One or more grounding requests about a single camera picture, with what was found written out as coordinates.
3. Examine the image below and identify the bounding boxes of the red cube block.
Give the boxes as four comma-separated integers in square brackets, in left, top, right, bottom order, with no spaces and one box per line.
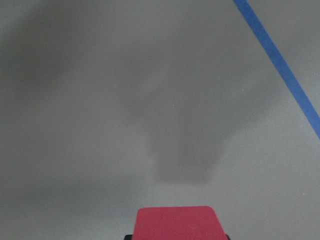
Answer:
[132,206,226,240]

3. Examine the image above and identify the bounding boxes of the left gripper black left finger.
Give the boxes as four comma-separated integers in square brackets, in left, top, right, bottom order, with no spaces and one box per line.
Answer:
[124,234,133,240]

